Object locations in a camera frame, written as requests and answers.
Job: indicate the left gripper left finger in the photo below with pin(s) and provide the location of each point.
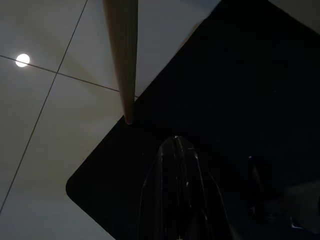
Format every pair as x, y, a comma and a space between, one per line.
162, 200

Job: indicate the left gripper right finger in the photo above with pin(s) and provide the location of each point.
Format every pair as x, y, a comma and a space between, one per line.
197, 205

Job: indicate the black floor mat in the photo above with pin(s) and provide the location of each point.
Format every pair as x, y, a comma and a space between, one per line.
225, 87

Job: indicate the light wooden table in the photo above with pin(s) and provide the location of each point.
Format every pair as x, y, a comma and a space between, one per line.
122, 50

